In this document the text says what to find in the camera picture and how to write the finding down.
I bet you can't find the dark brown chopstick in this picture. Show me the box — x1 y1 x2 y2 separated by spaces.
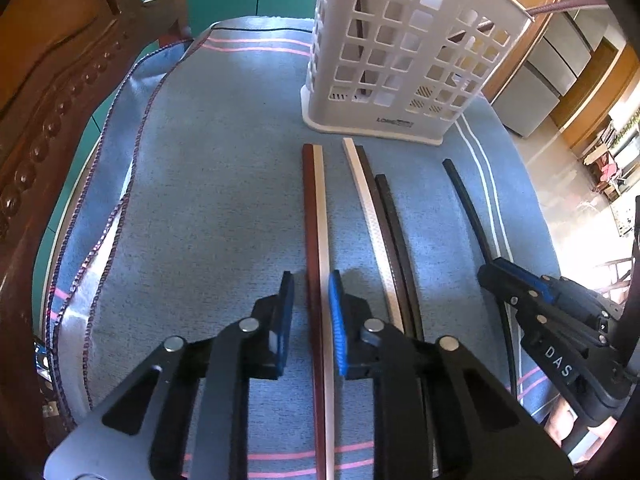
356 144 416 337

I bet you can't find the right human hand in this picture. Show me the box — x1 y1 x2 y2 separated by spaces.
544 398 577 446

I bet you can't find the maroon chopstick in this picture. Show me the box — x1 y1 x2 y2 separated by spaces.
447 0 608 42

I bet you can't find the black textured chopstick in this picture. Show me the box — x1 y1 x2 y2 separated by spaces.
375 174 424 341

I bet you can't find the silver refrigerator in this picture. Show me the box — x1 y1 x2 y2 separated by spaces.
492 9 606 138

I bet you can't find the white perforated utensil basket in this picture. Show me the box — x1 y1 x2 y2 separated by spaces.
300 0 533 145

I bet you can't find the tan chopstick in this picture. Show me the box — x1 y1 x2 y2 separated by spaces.
312 144 335 479

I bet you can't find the blue striped cloth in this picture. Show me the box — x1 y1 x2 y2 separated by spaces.
48 18 559 479

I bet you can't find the cream white chopstick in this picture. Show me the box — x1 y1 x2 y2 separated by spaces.
342 138 405 332

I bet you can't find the carved wooden chair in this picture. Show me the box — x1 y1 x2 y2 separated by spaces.
1 0 187 468

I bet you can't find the dark red chopstick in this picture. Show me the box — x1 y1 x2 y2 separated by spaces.
302 144 326 479

